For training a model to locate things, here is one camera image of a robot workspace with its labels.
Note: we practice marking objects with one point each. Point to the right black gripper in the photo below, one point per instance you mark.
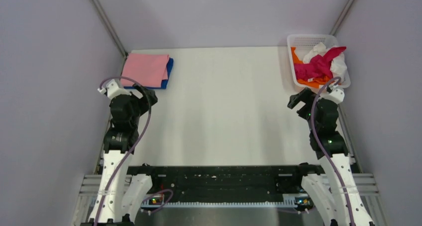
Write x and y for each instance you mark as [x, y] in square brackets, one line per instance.
[307, 96]

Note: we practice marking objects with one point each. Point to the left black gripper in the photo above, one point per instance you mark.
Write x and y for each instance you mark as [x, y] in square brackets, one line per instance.
[149, 98]

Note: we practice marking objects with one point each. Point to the magenta t shirt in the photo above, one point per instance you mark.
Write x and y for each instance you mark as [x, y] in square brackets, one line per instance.
[319, 65]

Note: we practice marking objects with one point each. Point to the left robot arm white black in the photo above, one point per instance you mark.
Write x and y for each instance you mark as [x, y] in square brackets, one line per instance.
[115, 204]

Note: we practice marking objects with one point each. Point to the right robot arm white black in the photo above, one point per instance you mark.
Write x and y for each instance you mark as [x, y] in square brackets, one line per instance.
[340, 203]

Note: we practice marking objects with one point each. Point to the orange t shirt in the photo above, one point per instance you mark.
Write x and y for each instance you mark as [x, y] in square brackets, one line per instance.
[314, 73]

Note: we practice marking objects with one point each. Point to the folded blue t shirt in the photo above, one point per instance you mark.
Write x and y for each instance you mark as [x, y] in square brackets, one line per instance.
[153, 71]

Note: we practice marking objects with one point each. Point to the folded pink t shirt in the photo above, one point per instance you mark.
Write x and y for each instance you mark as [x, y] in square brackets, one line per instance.
[128, 68]

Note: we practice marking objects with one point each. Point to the crumpled white t shirt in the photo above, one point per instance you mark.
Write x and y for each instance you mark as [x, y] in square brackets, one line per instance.
[338, 65]

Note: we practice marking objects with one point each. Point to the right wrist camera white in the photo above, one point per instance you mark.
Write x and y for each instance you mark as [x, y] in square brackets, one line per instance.
[336, 95]

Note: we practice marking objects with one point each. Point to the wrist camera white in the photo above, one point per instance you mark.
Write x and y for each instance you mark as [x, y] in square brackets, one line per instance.
[113, 88]
[336, 95]

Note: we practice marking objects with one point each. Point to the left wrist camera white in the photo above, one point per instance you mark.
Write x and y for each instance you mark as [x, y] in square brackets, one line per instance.
[113, 88]

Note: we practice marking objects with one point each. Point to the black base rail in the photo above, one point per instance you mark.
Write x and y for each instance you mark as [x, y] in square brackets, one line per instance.
[227, 184]

